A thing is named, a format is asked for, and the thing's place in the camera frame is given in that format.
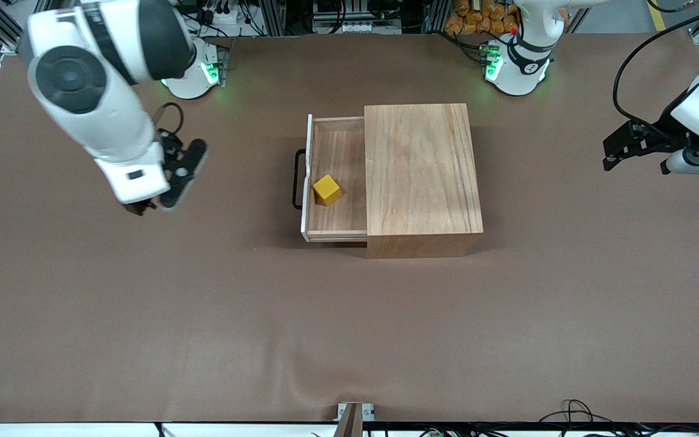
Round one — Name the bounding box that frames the wooden drawer cabinet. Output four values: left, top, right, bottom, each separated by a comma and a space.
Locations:
364, 103, 485, 260

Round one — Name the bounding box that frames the white-fronted wooden drawer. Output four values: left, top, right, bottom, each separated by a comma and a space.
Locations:
300, 113, 368, 243

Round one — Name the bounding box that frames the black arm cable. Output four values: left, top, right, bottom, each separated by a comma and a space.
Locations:
612, 5, 699, 126
153, 101, 185, 138

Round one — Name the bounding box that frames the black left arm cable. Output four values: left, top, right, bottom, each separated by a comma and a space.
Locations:
612, 5, 699, 126

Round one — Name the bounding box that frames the grey metal base bracket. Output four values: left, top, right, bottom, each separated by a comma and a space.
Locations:
215, 38, 232, 87

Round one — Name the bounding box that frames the white power strip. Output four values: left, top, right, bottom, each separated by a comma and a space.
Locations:
313, 21, 388, 35

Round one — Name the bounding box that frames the metal table clamp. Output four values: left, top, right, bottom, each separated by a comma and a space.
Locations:
333, 402, 376, 437

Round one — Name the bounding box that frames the yellow wooden block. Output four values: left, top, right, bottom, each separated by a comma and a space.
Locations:
312, 175, 343, 208

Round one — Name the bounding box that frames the orange object pile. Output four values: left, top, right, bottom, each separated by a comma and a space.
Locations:
445, 0, 521, 36

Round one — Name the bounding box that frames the black loose cable bundle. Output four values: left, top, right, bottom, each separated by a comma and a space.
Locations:
538, 399, 616, 427

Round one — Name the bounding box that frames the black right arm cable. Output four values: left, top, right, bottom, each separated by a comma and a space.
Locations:
153, 101, 185, 138

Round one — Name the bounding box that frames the brown table cover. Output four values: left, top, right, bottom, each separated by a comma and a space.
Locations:
0, 33, 699, 424

